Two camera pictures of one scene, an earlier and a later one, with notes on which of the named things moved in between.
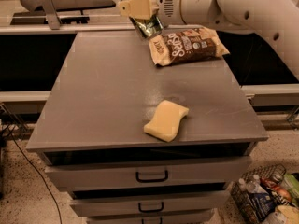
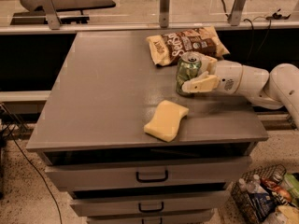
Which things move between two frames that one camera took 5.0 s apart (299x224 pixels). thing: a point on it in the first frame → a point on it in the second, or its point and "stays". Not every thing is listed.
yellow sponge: x=165 y=120 stays
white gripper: x=167 y=4 → x=227 y=75
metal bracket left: x=49 y=8 stays
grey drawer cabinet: x=91 y=132 stays
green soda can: x=148 y=27 → x=189 y=67
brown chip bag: x=187 y=46 stays
